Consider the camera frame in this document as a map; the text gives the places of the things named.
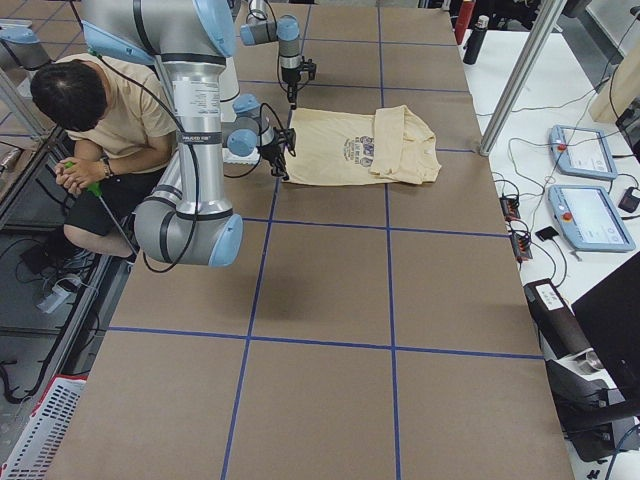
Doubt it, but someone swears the upper teach pendant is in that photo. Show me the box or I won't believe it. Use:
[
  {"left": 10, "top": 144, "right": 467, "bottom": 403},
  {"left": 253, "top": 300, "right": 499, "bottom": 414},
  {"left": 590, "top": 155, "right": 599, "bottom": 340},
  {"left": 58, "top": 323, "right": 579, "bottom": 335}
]
[{"left": 549, "top": 125, "right": 618, "bottom": 181}]

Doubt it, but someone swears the black monitor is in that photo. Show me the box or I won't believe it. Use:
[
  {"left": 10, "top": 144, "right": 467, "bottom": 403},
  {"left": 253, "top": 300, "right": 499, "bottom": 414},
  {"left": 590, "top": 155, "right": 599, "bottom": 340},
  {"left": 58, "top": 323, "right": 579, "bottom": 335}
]
[{"left": 572, "top": 255, "right": 639, "bottom": 398}]

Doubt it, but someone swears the aluminium frame post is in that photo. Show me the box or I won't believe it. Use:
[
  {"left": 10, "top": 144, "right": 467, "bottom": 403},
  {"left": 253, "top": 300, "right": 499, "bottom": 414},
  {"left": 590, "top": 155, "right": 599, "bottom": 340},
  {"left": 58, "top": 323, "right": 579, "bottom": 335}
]
[{"left": 478, "top": 0, "right": 567, "bottom": 157}]

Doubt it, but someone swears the green handled tool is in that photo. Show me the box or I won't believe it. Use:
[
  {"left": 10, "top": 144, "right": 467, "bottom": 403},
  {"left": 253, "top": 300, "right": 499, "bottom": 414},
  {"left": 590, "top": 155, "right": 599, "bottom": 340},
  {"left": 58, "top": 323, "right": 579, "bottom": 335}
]
[{"left": 57, "top": 157, "right": 138, "bottom": 258}]

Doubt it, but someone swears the seated person in beige shirt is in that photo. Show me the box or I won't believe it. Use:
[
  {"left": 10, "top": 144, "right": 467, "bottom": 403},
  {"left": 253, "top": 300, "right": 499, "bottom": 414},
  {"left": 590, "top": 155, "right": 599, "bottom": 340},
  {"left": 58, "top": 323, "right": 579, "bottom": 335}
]
[{"left": 30, "top": 53, "right": 176, "bottom": 239}]

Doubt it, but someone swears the cream long sleeve shirt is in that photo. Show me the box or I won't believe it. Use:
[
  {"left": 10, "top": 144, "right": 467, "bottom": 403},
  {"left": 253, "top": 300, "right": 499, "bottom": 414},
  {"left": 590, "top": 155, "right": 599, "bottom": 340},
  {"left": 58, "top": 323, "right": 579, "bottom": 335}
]
[{"left": 286, "top": 105, "right": 441, "bottom": 186}]

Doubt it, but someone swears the brown paper table cover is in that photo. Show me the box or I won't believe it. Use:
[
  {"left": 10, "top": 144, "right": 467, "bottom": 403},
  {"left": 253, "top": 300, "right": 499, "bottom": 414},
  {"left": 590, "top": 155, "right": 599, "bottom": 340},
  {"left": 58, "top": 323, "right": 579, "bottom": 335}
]
[{"left": 49, "top": 6, "right": 573, "bottom": 479}]

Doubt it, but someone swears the white plastic basket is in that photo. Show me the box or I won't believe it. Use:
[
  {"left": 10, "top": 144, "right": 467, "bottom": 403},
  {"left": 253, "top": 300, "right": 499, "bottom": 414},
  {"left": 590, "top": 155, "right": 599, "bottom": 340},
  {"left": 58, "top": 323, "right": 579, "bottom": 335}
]
[{"left": 1, "top": 375, "right": 87, "bottom": 479}]

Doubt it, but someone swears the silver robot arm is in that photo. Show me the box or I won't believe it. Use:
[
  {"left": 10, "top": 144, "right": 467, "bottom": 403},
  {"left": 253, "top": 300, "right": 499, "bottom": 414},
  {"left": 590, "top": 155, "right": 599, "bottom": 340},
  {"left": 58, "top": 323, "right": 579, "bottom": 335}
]
[
  {"left": 240, "top": 1, "right": 317, "bottom": 110},
  {"left": 83, "top": 1, "right": 295, "bottom": 267}
]

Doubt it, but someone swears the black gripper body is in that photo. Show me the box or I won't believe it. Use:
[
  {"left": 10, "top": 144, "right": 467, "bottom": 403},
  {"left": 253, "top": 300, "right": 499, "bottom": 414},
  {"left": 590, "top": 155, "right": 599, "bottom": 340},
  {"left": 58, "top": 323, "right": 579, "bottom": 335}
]
[
  {"left": 279, "top": 56, "right": 317, "bottom": 85},
  {"left": 259, "top": 128, "right": 296, "bottom": 165}
]

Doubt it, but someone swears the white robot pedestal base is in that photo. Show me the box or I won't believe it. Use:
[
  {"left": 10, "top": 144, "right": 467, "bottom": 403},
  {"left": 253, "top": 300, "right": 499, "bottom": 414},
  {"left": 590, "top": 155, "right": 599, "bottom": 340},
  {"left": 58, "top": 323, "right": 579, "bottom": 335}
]
[{"left": 192, "top": 49, "right": 270, "bottom": 166}]

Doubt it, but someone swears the teach pendant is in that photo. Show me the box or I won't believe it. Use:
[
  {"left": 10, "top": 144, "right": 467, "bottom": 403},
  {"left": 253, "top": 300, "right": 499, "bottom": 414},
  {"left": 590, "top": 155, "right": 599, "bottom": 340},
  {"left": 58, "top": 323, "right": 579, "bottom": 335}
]
[
  {"left": 547, "top": 185, "right": 636, "bottom": 253},
  {"left": 549, "top": 125, "right": 618, "bottom": 181}
]

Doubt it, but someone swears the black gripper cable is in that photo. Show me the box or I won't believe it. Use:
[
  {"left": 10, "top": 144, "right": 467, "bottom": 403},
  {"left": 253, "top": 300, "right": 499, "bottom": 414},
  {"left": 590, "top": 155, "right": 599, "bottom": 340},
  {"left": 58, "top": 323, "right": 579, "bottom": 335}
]
[{"left": 97, "top": 54, "right": 201, "bottom": 274}]

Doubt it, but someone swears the black water bottle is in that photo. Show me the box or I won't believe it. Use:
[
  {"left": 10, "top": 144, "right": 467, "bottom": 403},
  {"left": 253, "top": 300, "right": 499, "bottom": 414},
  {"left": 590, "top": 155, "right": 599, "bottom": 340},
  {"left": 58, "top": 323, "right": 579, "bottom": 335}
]
[{"left": 463, "top": 15, "right": 489, "bottom": 65}]

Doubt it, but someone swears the lower teach pendant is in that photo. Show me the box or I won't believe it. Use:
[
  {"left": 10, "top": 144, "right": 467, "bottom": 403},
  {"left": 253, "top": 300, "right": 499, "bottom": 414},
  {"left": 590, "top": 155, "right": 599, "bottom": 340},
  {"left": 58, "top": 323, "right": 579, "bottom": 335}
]
[{"left": 547, "top": 185, "right": 636, "bottom": 253}]

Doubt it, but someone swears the red bottle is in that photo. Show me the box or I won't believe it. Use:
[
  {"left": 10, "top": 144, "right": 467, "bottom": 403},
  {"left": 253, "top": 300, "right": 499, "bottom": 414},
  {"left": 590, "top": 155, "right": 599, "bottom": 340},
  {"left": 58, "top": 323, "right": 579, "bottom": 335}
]
[{"left": 456, "top": 0, "right": 475, "bottom": 32}]

